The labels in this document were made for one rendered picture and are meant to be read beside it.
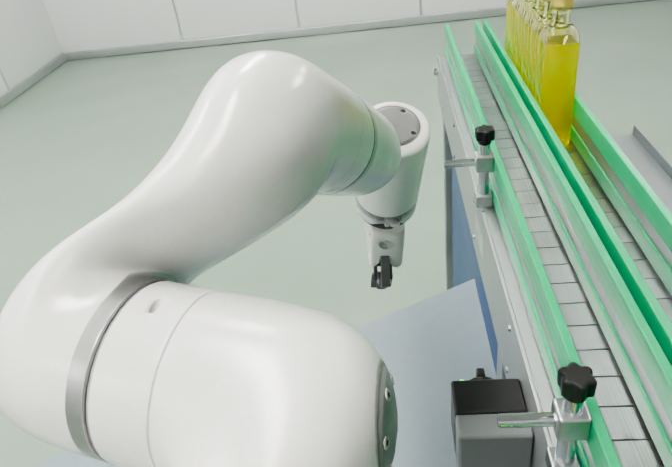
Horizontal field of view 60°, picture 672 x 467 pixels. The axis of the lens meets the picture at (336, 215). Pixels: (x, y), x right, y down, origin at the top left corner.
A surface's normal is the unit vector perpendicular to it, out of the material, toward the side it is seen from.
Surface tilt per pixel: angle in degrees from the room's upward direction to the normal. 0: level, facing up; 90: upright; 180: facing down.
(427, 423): 0
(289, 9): 90
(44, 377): 52
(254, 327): 4
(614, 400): 0
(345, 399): 41
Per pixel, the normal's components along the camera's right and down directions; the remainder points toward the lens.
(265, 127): 0.45, -0.18
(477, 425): -0.11, -0.84
